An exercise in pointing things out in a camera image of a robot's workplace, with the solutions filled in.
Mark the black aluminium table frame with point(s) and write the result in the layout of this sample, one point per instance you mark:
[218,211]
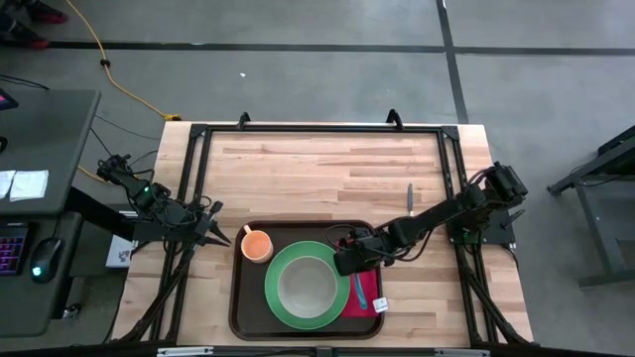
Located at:
[322,128]

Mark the person's shoe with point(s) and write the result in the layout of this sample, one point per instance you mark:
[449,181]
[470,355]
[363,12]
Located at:
[47,12]
[25,37]

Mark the backlit keyboard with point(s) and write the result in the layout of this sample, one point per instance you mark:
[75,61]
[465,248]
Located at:
[12,248]

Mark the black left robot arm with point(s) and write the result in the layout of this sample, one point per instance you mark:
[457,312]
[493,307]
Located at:
[164,213]

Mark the green plate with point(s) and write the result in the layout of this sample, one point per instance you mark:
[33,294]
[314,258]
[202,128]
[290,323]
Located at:
[307,248]

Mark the orange mug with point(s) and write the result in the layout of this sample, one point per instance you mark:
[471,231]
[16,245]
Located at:
[256,245]

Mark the white paper sheet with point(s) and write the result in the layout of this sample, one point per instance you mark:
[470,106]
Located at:
[6,183]
[30,184]

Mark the pale grey bowl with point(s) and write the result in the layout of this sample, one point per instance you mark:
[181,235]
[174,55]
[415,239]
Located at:
[307,290]

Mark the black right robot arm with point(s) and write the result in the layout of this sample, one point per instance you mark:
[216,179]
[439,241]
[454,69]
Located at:
[446,210]

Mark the dark grey desk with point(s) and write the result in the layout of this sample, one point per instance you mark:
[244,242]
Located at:
[49,139]

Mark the black computer mouse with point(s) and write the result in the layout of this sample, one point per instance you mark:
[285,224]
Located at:
[45,258]

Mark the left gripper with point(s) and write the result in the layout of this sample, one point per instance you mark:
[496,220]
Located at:
[203,225]

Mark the black metal bench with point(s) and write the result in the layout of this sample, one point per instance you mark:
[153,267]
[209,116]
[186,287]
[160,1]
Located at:
[595,173]

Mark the brown plastic tray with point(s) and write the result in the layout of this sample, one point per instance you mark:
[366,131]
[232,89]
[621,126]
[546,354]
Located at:
[248,307]

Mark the black device pink light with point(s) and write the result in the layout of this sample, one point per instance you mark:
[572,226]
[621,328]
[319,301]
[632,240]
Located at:
[6,100]

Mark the white printed box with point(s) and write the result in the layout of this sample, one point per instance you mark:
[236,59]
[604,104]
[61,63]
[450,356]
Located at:
[119,253]

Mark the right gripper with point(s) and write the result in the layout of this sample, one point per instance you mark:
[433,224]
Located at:
[354,260]

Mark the red cloth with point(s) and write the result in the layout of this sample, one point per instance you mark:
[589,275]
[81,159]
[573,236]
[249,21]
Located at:
[373,287]

